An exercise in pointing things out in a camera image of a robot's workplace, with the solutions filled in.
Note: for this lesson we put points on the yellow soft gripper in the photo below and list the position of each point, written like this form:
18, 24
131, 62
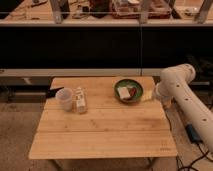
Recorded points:
147, 95

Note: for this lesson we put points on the red pepper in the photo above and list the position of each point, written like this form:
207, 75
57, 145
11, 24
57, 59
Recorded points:
132, 91

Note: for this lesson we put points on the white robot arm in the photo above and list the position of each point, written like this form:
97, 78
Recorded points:
174, 83

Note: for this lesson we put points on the white ceramic cup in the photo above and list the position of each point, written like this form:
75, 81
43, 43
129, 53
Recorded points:
65, 97

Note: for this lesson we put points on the green bowl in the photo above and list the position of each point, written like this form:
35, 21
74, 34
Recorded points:
129, 83

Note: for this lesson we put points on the white block in bowl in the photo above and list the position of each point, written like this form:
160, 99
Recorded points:
123, 92

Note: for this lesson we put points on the wooden folding table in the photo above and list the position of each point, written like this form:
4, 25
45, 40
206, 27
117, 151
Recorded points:
109, 128

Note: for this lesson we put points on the long workbench shelf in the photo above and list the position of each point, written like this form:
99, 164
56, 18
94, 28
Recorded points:
106, 13

